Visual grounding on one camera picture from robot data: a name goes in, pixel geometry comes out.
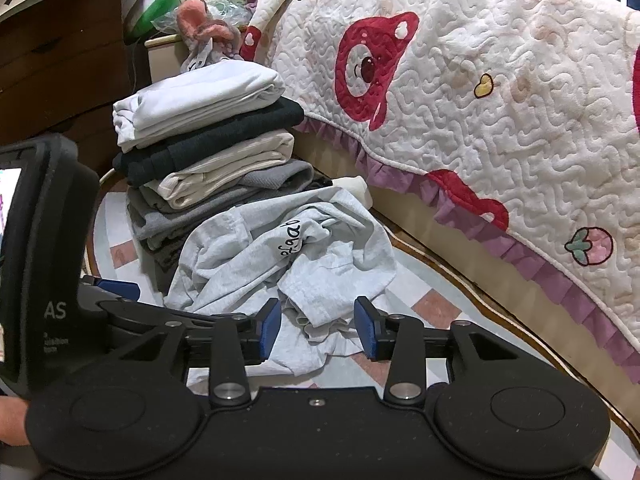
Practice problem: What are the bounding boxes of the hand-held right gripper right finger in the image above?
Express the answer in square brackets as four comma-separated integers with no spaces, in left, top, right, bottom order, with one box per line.
[353,296,531,407]

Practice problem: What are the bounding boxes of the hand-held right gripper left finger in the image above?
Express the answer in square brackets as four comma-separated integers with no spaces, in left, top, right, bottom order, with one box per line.
[102,297,283,407]

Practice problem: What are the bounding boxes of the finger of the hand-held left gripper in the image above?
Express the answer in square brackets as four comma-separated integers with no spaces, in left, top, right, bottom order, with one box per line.
[80,274,216,337]

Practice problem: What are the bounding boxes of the light grey sweatshirt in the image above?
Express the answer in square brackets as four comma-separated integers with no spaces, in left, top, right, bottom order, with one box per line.
[162,187,398,378]

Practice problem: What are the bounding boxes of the person's left forearm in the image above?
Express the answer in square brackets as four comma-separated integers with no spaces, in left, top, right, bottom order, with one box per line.
[0,396,31,447]

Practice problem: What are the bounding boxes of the checked floor rug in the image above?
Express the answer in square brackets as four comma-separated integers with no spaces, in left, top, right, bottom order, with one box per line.
[85,167,640,441]

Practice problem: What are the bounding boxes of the grey folded garment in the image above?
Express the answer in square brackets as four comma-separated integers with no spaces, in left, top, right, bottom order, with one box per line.
[127,160,315,241]

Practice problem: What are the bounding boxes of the cream folded garment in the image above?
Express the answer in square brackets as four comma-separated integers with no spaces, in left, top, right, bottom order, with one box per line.
[142,129,296,211]

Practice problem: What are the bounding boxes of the brown wooden dresser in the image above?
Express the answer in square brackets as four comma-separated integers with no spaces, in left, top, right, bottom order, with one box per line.
[0,0,151,161]

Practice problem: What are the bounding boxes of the white folded garment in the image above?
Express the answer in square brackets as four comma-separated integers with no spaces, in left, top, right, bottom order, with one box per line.
[112,66,285,152]

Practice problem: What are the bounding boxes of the white printed cloth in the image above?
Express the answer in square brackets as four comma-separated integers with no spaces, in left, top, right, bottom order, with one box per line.
[180,35,246,77]

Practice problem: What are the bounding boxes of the white quilted bedspread red bears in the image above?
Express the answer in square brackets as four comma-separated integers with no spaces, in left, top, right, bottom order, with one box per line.
[240,0,640,371]

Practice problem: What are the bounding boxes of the green and white bag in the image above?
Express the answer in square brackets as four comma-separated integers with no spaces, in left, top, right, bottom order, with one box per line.
[125,0,201,41]

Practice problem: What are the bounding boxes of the pink plush toy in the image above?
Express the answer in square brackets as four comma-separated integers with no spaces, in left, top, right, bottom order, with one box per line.
[175,1,243,58]

